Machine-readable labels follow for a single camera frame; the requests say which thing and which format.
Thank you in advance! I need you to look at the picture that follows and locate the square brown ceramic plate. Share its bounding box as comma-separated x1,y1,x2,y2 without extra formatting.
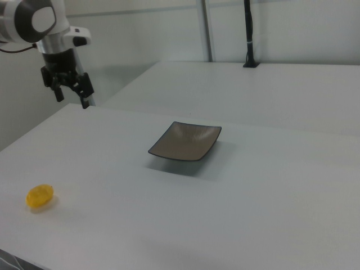
147,121,222,163

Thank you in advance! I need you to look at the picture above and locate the black camera stand pole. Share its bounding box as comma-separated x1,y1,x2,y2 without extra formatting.
242,0,260,69

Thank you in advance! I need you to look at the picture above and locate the vertical metal frame post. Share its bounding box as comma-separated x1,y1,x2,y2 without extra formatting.
201,0,217,62

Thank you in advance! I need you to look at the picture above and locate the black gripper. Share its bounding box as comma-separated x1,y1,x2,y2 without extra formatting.
41,48,94,109

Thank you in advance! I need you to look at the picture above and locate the yellow potato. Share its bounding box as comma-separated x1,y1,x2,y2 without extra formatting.
26,183,55,209

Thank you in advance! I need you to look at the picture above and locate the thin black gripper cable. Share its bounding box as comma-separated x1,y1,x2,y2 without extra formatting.
0,43,38,53

